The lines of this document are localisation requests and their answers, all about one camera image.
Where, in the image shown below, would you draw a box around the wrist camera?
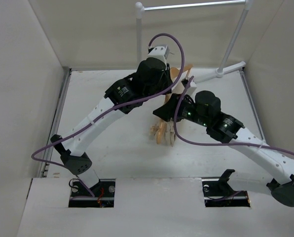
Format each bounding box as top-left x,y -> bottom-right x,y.
147,44 -> 170,62
182,78 -> 197,96

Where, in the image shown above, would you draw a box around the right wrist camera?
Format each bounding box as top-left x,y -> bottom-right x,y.
182,78 -> 197,96

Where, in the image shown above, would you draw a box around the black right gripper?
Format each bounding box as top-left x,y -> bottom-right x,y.
153,93 -> 210,127

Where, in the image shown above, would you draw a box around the wooden clothes hanger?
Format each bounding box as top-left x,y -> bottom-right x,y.
160,64 -> 193,139

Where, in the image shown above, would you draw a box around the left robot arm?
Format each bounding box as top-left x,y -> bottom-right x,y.
54,57 -> 172,197

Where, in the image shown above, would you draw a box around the left aluminium frame rail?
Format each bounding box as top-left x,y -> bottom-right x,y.
37,67 -> 72,178

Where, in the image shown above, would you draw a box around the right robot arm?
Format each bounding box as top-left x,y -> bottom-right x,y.
153,90 -> 294,207

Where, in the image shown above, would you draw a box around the beige trousers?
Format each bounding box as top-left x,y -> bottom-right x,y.
149,68 -> 179,146

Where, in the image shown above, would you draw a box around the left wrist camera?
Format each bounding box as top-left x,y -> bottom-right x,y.
147,44 -> 170,62

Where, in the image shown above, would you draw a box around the white clothes rack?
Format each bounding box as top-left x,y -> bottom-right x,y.
135,0 -> 254,83

